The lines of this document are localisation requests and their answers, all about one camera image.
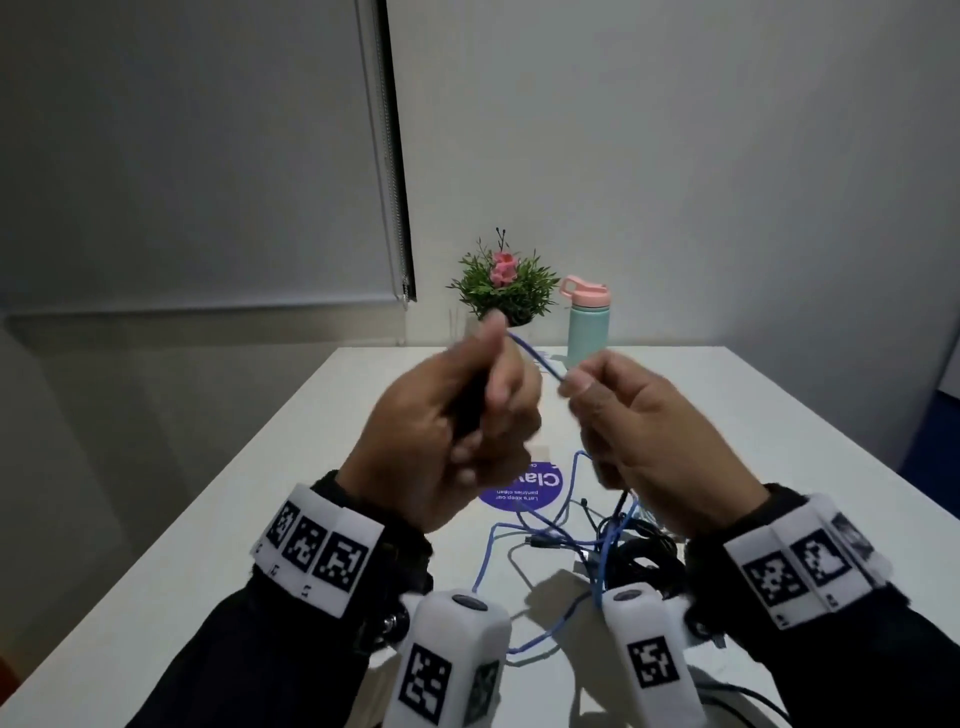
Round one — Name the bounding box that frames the person's right hand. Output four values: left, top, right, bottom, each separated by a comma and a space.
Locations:
559, 349, 769, 541

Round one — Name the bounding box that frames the person's left hand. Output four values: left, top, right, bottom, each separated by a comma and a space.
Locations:
336, 309, 543, 534

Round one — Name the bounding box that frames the blue cable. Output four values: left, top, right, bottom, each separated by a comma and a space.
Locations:
471, 331, 641, 656

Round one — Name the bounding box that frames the black tool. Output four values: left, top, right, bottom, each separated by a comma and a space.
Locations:
448, 366, 492, 442

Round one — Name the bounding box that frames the person's left forearm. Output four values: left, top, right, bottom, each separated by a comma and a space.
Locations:
126, 471, 436, 728

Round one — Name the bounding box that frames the person's right forearm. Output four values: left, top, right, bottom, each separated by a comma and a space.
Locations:
684, 483, 960, 728

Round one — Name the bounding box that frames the mint bottle pink lid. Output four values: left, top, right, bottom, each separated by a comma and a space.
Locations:
558, 274, 612, 369

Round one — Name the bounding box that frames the green potted plant pink flower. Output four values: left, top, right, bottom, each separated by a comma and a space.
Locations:
447, 228, 562, 330

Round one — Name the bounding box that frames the round blue sticker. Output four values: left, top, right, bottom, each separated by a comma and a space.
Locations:
477, 459, 564, 513

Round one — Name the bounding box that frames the white marker wristband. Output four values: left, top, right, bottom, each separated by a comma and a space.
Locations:
249, 483, 386, 619
723, 493, 894, 630

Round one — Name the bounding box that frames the grey window blind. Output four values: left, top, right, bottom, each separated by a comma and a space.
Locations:
0, 0, 418, 310

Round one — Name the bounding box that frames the black coiled cable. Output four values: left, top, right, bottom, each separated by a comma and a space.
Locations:
598, 489, 689, 603

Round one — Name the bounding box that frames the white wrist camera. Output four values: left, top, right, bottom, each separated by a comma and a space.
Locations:
601, 583, 708, 728
381, 589, 513, 728

